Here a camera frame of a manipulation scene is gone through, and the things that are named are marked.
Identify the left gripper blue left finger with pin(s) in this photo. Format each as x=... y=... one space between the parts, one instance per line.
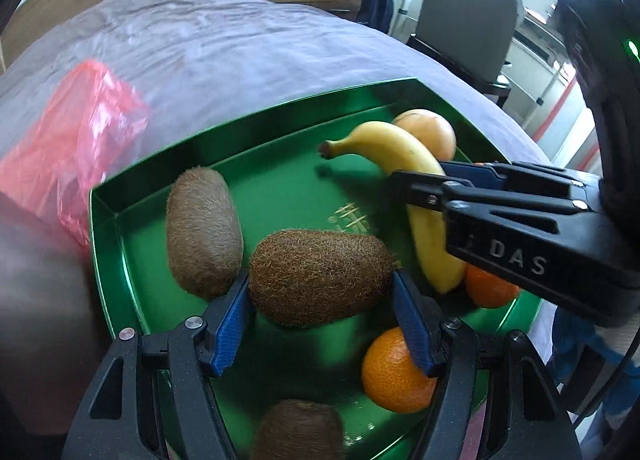
x=119 y=416

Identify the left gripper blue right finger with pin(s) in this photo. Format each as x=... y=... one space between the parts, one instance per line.
x=524 y=418

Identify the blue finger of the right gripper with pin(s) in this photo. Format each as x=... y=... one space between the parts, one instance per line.
x=513 y=234
x=518 y=175

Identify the cracked pale yellow fruit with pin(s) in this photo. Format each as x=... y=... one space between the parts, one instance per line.
x=434 y=131

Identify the tangerine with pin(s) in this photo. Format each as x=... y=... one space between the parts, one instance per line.
x=391 y=379
x=487 y=290

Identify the yellow banana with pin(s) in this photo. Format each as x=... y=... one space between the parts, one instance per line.
x=394 y=149

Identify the tangerine front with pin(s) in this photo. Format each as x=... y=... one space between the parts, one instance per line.
x=391 y=379

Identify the large brown kiwi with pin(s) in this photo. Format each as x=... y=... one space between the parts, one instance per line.
x=302 y=278

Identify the grey office chair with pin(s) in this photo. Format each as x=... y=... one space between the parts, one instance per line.
x=471 y=39

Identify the dark blue bag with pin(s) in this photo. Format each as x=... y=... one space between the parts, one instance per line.
x=376 y=14

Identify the green metal tray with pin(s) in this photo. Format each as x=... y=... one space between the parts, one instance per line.
x=277 y=180

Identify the pink plastic sheet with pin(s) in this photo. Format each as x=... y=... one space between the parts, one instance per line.
x=91 y=122

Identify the grey bed cover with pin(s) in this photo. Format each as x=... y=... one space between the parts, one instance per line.
x=198 y=63

